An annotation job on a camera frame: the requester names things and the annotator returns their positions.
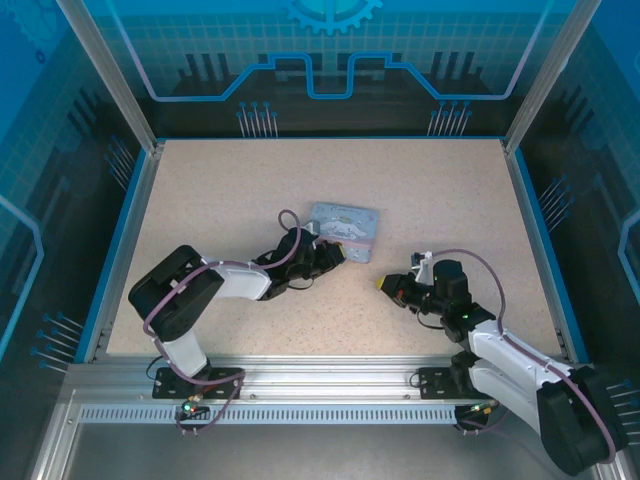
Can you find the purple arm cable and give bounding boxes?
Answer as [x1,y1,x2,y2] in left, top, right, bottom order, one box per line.
[429,247,619,464]
[142,208,303,437]

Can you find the aluminium frame post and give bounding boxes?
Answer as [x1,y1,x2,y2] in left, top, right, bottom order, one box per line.
[501,0,601,154]
[54,0,166,154]

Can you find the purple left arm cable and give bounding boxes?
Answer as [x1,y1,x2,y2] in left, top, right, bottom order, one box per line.
[142,208,303,437]

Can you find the pastel cartoon tin box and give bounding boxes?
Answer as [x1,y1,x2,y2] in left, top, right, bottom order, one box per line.
[307,200,380,265]

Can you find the aluminium mounting rail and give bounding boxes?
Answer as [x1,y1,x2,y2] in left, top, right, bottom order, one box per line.
[67,355,596,401]

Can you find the aluminium side rail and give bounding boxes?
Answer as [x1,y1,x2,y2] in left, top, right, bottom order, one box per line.
[84,142,166,364]
[502,139,591,362]

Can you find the slotted grey cable duct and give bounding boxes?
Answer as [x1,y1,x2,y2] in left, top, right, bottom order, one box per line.
[79,405,469,422]

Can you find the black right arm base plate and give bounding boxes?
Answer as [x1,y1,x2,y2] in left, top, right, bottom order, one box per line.
[417,367,481,400]

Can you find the grey metal shelf panel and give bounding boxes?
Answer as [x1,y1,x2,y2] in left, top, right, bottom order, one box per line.
[64,422,566,480]

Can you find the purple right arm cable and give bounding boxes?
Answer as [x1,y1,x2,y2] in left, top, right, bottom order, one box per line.
[429,247,619,464]

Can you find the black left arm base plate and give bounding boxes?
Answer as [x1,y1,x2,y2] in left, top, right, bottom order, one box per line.
[152,366,246,400]

